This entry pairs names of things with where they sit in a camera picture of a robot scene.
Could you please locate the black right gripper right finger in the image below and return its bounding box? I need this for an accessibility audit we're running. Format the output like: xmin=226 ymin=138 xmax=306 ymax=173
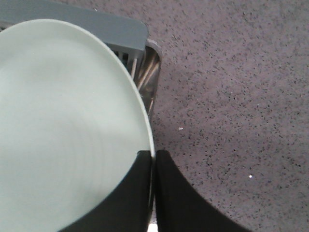
xmin=155 ymin=150 xmax=248 ymax=232

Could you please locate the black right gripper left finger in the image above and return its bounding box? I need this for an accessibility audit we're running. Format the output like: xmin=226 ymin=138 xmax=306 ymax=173
xmin=62 ymin=151 xmax=152 ymax=232

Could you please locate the light green round plate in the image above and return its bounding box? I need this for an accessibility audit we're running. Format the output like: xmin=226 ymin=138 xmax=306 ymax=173
xmin=0 ymin=19 xmax=155 ymax=232

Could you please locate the grey over-sink drying rack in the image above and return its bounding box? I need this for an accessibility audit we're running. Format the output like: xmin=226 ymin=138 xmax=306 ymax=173
xmin=0 ymin=0 xmax=148 ymax=82

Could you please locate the stainless steel sink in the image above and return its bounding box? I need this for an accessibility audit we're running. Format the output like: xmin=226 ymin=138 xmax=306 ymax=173
xmin=135 ymin=39 xmax=163 ymax=122

